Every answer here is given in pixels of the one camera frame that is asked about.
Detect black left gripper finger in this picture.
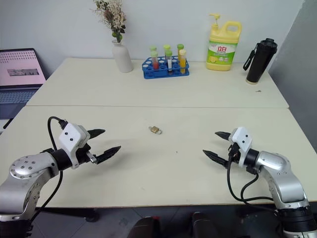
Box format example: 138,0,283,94
95,145,122,165
88,128,106,140

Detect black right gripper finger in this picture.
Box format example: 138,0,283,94
202,149,231,170
214,131,232,143

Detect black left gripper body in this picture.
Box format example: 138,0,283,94
75,142,97,168

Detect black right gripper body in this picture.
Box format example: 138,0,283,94
227,142,242,165

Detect dark rounded shape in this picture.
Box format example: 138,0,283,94
191,211,220,238
128,215,162,238

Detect white ceramic vase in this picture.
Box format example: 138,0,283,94
111,39,134,73

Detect blue test tube rack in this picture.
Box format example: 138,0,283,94
142,56,191,80

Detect yellow dish soap bottle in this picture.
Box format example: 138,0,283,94
206,13,242,71

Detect yellow-capped tube, orange contents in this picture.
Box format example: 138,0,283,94
178,49,187,74

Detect green-capped tube, white label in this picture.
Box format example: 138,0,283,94
165,50,174,75

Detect green-capped tube, red contents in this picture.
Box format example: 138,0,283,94
150,51,160,71

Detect open laptop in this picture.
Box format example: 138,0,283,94
0,48,48,120

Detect dried flower bouquet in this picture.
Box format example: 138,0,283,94
89,0,128,44

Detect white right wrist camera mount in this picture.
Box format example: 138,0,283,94
229,126,254,167

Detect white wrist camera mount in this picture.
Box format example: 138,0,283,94
58,123,90,170
229,126,254,167

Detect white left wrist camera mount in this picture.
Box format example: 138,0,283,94
58,123,90,170

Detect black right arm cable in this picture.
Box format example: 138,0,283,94
227,146,276,205

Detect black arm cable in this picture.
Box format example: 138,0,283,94
227,146,276,205
32,116,68,217

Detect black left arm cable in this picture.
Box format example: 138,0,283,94
32,116,68,217

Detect black tumbler with strap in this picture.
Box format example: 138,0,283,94
243,38,278,86

